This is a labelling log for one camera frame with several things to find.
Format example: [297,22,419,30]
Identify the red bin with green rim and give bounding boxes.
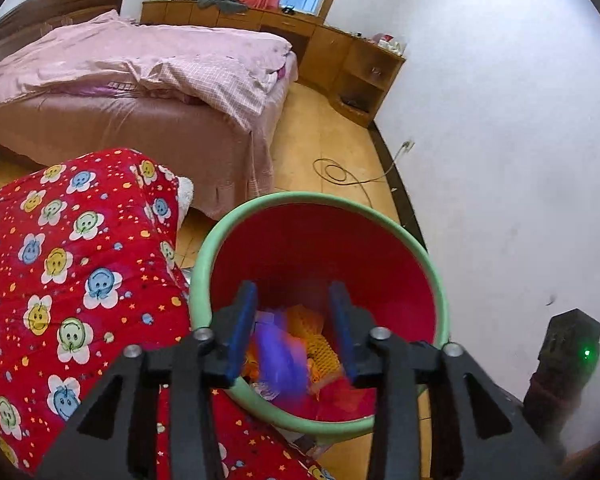
[189,191,451,443]

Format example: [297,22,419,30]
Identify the grey clothes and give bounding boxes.
[192,0,248,12]

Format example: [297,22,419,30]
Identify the long wooden cabinet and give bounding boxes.
[140,0,407,128]

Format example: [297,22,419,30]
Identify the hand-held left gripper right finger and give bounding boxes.
[328,281,566,480]

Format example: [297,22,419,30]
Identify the pink quilt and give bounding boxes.
[0,9,294,131]

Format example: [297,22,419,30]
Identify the small items on cabinet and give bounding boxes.
[371,32,408,56]

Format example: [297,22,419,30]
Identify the wooden bed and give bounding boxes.
[0,0,299,221]

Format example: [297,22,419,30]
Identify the purple plastic wrapper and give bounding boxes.
[252,310,308,406]

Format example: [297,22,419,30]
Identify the floor cable with plug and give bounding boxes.
[314,139,416,186]

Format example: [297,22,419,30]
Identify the large yellow foam net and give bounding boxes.
[305,335,346,386]

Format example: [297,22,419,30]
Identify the red smiley flower blanket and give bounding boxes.
[0,147,341,480]

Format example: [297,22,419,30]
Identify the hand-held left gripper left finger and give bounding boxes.
[35,281,259,480]

